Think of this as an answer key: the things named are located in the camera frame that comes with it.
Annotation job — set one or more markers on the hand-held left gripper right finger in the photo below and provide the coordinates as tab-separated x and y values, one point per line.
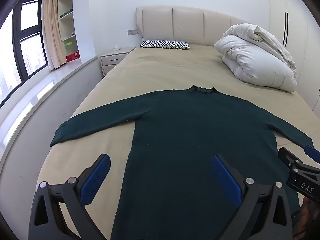
225	177

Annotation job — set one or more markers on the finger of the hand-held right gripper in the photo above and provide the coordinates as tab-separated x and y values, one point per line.
312	152
287	156

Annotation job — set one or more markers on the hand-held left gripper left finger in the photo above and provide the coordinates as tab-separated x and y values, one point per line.
97	177

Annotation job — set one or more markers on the dark green sweater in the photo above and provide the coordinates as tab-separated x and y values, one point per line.
187	135

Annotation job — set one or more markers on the person's right hand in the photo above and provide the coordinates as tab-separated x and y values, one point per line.
306	217

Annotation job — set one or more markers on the white folded duvet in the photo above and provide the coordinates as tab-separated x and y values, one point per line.
252	60

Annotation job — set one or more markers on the white window sill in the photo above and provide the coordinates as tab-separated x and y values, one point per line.
50	80

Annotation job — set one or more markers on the white nightstand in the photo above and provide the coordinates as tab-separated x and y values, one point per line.
112	60

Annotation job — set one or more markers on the white wardrobe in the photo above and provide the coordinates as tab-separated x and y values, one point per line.
297	30

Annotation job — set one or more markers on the red box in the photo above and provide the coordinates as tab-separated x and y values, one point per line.
73	56

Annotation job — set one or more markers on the beige bed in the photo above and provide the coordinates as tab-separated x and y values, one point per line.
162	70

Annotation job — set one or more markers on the small white item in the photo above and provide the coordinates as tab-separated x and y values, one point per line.
116	47

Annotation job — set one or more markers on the green plastic item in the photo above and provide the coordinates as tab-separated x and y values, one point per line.
68	43

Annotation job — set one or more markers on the zebra print pillow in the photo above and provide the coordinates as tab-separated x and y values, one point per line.
165	44

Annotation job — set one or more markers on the beige curtain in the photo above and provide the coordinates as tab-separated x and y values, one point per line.
52	30

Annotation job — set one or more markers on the black framed window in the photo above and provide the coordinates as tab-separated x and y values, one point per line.
16	45

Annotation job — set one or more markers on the cream padded headboard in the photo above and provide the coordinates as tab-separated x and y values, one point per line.
187	23

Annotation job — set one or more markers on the green patterned box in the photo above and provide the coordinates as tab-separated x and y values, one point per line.
66	13

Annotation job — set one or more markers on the white shelf unit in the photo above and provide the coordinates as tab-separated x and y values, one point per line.
67	2

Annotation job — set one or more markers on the wall switch panel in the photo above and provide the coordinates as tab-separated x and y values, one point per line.
132	32

